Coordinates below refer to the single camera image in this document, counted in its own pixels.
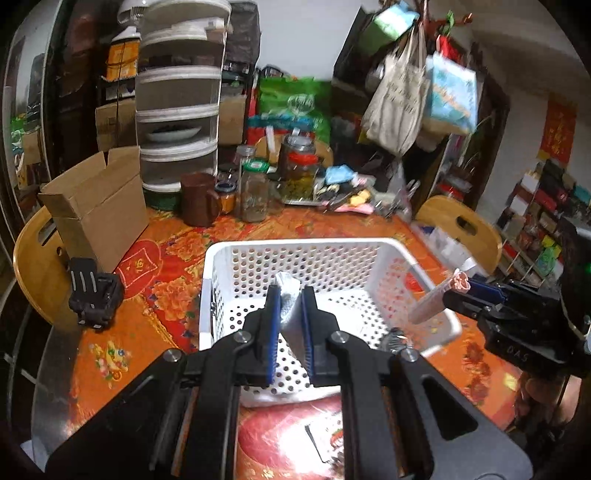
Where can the silver white soft packet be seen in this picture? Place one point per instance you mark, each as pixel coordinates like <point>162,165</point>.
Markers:
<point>290,300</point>

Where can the glass jar with green lid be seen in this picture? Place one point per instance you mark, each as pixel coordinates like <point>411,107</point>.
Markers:
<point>254,194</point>

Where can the open cardboard box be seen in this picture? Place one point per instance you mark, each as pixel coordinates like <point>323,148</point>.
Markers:
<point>99,217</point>

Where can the small printed card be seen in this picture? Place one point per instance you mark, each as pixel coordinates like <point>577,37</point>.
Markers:
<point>325,436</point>

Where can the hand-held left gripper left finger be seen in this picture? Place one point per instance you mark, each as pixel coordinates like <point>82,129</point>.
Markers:
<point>273,332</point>

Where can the large glass jar red lid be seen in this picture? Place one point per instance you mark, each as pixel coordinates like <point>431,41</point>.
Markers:
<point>300,166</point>

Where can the blue white shopping bag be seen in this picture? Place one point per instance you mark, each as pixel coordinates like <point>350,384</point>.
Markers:
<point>451,94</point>

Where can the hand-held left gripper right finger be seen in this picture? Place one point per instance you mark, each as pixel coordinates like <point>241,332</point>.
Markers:
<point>308,333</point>

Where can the small jar with blue lid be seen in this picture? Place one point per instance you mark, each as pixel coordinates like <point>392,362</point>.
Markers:
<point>225,196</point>

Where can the orange floral tablecloth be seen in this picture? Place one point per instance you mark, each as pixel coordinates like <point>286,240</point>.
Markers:
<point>175,295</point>

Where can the beige canvas tote bag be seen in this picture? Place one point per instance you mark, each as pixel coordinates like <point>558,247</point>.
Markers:
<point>397,106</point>

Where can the blue plastic pack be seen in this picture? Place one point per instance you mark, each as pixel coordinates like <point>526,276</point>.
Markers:
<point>340,174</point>

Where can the shelf of colourful boxes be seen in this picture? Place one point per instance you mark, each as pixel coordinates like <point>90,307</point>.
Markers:
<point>540,217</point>

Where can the pink brown soft packet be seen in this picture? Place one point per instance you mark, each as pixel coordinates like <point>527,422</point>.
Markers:
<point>434,300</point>

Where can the red wall poster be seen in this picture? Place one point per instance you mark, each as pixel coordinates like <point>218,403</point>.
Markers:
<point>558,131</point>

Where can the green shopping bag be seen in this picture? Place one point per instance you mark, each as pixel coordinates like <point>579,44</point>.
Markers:
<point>295,99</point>

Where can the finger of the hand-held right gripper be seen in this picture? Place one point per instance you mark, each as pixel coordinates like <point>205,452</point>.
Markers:
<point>466,304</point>
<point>481,287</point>

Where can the yellow printed box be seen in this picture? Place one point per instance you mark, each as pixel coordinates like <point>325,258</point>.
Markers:
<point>122,60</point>

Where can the white tiered food cover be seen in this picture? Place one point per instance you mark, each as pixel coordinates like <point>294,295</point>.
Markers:
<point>178,92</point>

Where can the green white hanging bag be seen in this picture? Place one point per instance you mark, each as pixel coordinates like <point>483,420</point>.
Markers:
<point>388,25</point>

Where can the white perforated plastic basket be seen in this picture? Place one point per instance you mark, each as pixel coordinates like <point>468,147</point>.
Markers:
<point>323,272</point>

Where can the brown ceramic mug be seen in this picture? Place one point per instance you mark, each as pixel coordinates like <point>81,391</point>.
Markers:
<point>198,201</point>

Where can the person's right hand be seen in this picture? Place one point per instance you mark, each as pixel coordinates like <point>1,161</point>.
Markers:
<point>547,401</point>

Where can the brown cardboard box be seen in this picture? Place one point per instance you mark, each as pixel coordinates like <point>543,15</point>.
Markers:
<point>115,124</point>
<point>232,120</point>

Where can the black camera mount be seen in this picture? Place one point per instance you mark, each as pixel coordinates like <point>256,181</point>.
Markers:
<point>94,293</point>

